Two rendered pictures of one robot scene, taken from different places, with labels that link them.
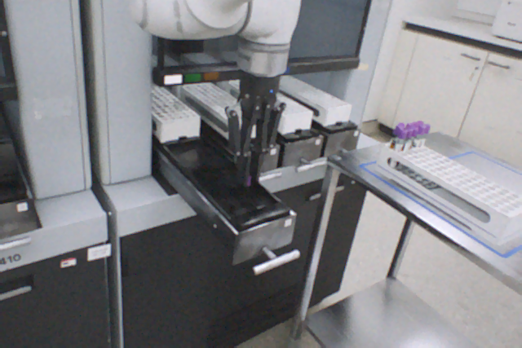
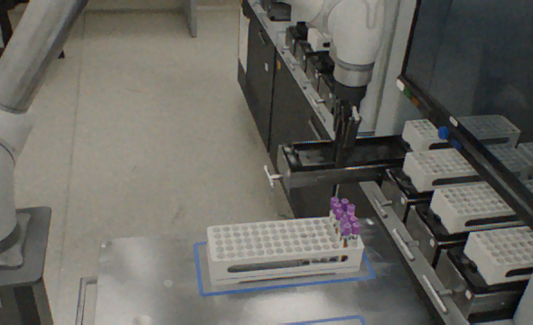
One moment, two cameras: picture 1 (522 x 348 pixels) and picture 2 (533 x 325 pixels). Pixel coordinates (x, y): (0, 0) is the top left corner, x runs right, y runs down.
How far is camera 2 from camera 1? 161 cm
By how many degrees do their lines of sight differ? 92
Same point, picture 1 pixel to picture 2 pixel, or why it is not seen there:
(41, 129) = not seen: hidden behind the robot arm
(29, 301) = not seen: hidden behind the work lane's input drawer
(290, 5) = (338, 31)
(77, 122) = (376, 80)
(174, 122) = (408, 127)
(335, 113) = (474, 249)
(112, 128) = (384, 98)
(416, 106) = not seen: outside the picture
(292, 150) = (414, 219)
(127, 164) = (382, 130)
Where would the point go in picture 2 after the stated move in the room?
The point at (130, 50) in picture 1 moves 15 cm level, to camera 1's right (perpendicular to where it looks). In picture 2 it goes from (400, 51) to (386, 72)
